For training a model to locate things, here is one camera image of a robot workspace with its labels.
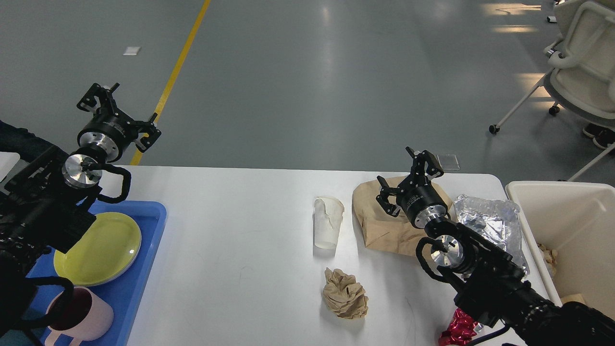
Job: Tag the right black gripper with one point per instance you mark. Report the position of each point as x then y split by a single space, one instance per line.
422 202

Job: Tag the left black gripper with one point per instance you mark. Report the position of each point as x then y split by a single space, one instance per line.
107 136

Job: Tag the yellow plastic plate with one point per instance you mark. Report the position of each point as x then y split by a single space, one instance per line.
80 264

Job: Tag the pink mug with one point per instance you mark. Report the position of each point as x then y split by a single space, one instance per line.
85 317

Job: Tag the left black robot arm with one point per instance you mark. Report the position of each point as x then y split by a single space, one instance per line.
46 206

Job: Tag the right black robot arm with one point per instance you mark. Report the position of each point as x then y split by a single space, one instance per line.
489 286

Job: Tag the clear floor plate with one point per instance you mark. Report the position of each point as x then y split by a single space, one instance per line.
448 162

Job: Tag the brown paper bag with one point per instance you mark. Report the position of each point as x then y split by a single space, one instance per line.
380 230

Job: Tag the white floor marker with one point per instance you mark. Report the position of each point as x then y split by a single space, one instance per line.
131 51

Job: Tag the white paper cup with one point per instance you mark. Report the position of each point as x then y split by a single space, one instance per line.
328 214

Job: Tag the dark clothed person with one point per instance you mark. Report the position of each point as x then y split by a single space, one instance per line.
26 144

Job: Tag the crumpled aluminium foil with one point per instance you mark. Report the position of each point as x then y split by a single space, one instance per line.
495 220

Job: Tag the crumpled brown paper ball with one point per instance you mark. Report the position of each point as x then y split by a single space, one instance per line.
344 296

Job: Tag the pale green plate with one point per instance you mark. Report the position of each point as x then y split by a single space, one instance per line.
116 256

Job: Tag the red shiny wrapper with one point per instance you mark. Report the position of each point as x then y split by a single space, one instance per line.
460 331

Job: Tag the beige waste bin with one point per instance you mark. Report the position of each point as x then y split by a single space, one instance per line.
570 230

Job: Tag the blue plastic tray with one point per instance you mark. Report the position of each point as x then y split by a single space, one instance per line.
123 294

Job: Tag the black shoe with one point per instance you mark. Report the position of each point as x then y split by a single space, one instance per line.
602 137

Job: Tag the white office chair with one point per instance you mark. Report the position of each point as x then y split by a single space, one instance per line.
581 59

